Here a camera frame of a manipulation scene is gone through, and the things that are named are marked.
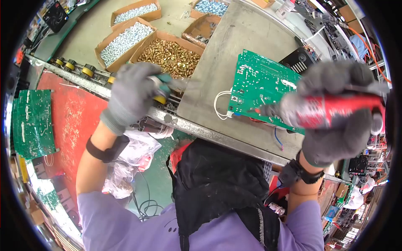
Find person's left hand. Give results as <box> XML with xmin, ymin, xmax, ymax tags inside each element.
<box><xmin>100</xmin><ymin>62</ymin><xmax>173</xmax><ymax>136</ymax></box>

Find person's right hand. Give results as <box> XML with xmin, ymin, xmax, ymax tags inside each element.
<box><xmin>280</xmin><ymin>60</ymin><xmax>390</xmax><ymax>168</ymax></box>

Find person's left fingers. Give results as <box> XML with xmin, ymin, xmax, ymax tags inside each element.
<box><xmin>126</xmin><ymin>62</ymin><xmax>173</xmax><ymax>96</ymax></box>

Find person's right fingers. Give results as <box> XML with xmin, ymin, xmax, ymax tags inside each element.
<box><xmin>297</xmin><ymin>60</ymin><xmax>390</xmax><ymax>96</ymax></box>

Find small green tool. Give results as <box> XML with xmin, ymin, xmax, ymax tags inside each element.
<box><xmin>148</xmin><ymin>73</ymin><xmax>173</xmax><ymax>95</ymax></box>

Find red screwdriver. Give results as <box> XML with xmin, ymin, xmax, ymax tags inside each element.
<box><xmin>254</xmin><ymin>92</ymin><xmax>386</xmax><ymax>136</ymax></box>

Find cardboard box of brass screws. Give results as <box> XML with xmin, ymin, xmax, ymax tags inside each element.
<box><xmin>128</xmin><ymin>30</ymin><xmax>205</xmax><ymax>80</ymax></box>

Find large box of silver screws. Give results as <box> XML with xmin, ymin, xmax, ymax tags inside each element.
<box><xmin>94</xmin><ymin>17</ymin><xmax>157</xmax><ymax>73</ymax></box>

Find black ribbed device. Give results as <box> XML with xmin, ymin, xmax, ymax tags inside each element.
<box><xmin>279</xmin><ymin>46</ymin><xmax>321</xmax><ymax>75</ymax></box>

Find hanging power screwdriver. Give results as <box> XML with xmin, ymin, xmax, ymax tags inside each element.
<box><xmin>303</xmin><ymin>9</ymin><xmax>349</xmax><ymax>30</ymax></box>

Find narrow box of silver screws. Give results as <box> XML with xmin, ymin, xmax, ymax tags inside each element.
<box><xmin>110</xmin><ymin>0</ymin><xmax>162</xmax><ymax>27</ymax></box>

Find cardboard box of dark parts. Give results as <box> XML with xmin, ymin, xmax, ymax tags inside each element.
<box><xmin>182</xmin><ymin>13</ymin><xmax>222</xmax><ymax>49</ymax></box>

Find clear plastic bag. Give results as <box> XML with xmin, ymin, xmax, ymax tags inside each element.
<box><xmin>102</xmin><ymin>129</ymin><xmax>175</xmax><ymax>200</ymax></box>

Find grey metal plate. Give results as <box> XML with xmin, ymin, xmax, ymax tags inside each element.
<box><xmin>177</xmin><ymin>0</ymin><xmax>307</xmax><ymax>160</ymax></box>

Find clear plastic bottle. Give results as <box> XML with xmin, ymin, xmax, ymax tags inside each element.
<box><xmin>276</xmin><ymin>0</ymin><xmax>296</xmax><ymax>19</ymax></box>

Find red worn board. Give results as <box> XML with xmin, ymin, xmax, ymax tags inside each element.
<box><xmin>36</xmin><ymin>70</ymin><xmax>109</xmax><ymax>201</ymax></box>

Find box of bluish silver screws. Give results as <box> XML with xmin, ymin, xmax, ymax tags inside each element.
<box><xmin>190</xmin><ymin>0</ymin><xmax>230</xmax><ymax>19</ymax></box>

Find black wrist band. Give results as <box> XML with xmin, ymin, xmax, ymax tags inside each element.
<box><xmin>85</xmin><ymin>135</ymin><xmax>130</xmax><ymax>164</ymax></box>
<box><xmin>278</xmin><ymin>151</ymin><xmax>325</xmax><ymax>189</ymax></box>

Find black box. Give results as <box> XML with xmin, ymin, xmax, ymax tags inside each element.
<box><xmin>42</xmin><ymin>1</ymin><xmax>70</xmax><ymax>33</ymax></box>

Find bare green circuit board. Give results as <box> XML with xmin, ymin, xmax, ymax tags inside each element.
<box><xmin>12</xmin><ymin>89</ymin><xmax>60</xmax><ymax>160</ymax></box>

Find person's body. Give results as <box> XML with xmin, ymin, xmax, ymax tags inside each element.
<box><xmin>77</xmin><ymin>138</ymin><xmax>325</xmax><ymax>251</ymax></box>

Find orange cable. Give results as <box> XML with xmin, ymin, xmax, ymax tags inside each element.
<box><xmin>347</xmin><ymin>27</ymin><xmax>392</xmax><ymax>85</ymax></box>

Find metal rail with yellow rollers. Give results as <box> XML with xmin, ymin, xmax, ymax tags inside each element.
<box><xmin>25</xmin><ymin>53</ymin><xmax>349</xmax><ymax>184</ymax></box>

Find white wire loop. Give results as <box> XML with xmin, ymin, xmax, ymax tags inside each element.
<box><xmin>214</xmin><ymin>90</ymin><xmax>233</xmax><ymax>120</ymax></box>

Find green circuit board with wires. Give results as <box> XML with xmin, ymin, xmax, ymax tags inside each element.
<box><xmin>228</xmin><ymin>49</ymin><xmax>307</xmax><ymax>135</ymax></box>

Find blue wire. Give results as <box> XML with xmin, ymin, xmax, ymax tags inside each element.
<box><xmin>274</xmin><ymin>127</ymin><xmax>284</xmax><ymax>151</ymax></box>

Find black cable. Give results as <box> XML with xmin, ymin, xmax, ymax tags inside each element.
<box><xmin>132</xmin><ymin>173</ymin><xmax>164</xmax><ymax>220</ymax></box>

